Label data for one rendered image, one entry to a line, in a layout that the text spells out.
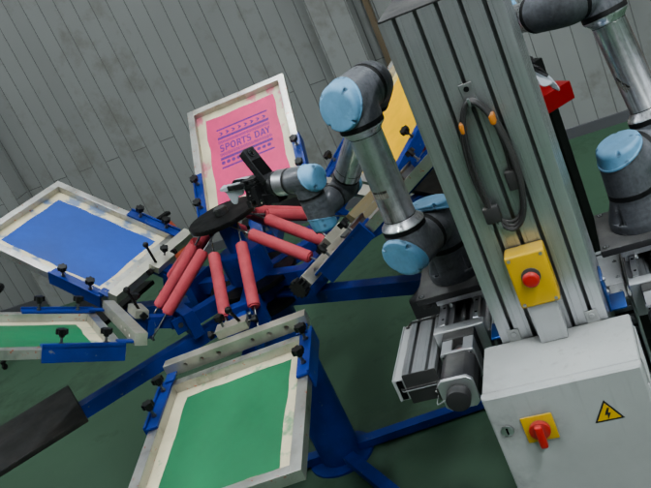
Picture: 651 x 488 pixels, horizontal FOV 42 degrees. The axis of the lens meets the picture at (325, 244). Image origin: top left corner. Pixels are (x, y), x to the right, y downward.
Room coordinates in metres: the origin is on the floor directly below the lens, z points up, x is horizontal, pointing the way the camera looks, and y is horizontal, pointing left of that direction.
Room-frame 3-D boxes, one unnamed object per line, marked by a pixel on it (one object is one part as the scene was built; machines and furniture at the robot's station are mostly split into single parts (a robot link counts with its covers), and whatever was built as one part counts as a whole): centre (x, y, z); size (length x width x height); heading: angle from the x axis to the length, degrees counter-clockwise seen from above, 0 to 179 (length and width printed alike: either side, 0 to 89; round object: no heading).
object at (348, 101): (2.05, -0.21, 1.63); 0.15 x 0.12 x 0.55; 135
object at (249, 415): (2.57, 0.50, 1.05); 1.08 x 0.61 x 0.23; 170
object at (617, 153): (1.97, -0.77, 1.42); 0.13 x 0.12 x 0.14; 109
